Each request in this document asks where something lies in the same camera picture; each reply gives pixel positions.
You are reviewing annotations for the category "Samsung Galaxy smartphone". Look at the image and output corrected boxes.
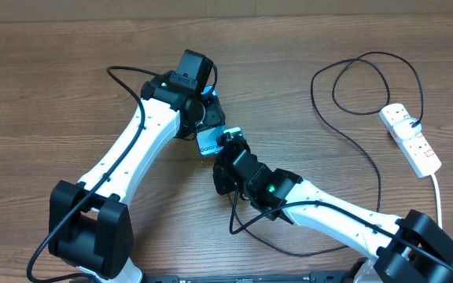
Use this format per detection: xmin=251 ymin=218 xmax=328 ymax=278
xmin=196 ymin=85 xmax=226 ymax=156

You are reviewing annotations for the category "black USB charging cable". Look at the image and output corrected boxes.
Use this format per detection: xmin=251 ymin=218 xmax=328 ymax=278
xmin=226 ymin=51 xmax=425 ymax=259

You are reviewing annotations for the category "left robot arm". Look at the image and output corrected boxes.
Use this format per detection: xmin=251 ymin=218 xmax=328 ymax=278
xmin=46 ymin=50 xmax=226 ymax=282

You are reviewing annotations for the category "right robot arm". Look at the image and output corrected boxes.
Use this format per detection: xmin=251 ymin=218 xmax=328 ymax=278
xmin=213 ymin=137 xmax=453 ymax=282

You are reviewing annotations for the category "white charger plug adapter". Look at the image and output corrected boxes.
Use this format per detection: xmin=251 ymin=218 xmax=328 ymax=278
xmin=391 ymin=117 xmax=422 ymax=142

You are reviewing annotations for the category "white power strip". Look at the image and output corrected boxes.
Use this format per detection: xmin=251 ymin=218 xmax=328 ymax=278
xmin=379 ymin=103 xmax=442 ymax=178

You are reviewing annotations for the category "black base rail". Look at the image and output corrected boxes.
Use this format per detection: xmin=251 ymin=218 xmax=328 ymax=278
xmin=142 ymin=270 xmax=354 ymax=283

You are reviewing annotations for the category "white power strip cord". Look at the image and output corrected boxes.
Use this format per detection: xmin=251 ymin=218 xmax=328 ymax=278
xmin=429 ymin=173 xmax=444 ymax=229

